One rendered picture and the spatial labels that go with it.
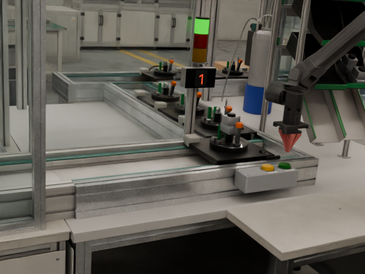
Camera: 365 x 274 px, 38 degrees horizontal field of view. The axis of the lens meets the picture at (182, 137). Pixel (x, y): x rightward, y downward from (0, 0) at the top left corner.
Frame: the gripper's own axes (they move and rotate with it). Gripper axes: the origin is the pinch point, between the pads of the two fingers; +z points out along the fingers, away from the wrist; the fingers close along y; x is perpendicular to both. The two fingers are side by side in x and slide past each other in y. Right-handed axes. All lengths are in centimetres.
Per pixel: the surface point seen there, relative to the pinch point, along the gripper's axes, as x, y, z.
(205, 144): -26.0, 15.9, 5.2
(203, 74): -31.0, 16.4, -19.6
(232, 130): -18.7, 10.0, -1.8
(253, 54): -101, -56, -16
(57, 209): -6, 75, 13
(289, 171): 3.2, 0.6, 6.5
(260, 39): -97, -57, -24
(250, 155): -11.2, 6.6, 5.3
